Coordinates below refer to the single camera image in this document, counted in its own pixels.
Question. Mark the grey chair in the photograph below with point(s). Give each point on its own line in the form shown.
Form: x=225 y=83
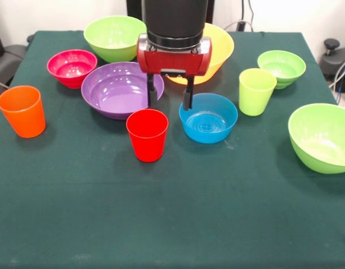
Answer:
x=5 y=64

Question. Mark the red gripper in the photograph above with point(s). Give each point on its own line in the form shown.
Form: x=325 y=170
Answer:
x=172 y=63

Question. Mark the large light green bowl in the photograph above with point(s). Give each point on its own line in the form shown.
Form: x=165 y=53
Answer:
x=315 y=157
x=113 y=33

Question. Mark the large yellow bowl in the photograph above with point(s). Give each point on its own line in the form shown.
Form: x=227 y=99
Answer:
x=220 y=50

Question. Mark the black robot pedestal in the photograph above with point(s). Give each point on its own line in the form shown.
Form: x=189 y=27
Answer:
x=134 y=9

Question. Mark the yellow-green cup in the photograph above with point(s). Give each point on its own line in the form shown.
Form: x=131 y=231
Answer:
x=253 y=101

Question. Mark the pink bowl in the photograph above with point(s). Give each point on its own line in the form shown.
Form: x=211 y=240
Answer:
x=71 y=79

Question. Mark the blue bowl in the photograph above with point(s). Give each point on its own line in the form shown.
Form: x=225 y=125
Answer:
x=209 y=134

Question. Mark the black power plug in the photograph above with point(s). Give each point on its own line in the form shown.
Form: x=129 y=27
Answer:
x=240 y=25

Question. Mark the small green bowl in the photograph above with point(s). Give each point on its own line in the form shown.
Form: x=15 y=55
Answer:
x=284 y=67

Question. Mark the purple bowl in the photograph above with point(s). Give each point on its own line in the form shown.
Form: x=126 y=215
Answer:
x=119 y=89

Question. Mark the orange cup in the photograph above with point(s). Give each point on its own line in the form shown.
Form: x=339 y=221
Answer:
x=24 y=120

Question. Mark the small black armrest pad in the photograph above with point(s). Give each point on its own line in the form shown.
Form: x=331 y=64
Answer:
x=30 y=38

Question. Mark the black knobbed stand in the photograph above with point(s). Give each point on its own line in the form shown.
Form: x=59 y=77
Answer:
x=332 y=45

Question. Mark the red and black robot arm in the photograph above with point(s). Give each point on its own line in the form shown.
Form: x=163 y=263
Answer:
x=175 y=19

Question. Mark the red cup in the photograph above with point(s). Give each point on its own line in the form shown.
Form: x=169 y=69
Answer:
x=147 y=145

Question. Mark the dark green tablecloth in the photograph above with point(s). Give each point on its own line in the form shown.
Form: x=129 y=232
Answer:
x=172 y=210

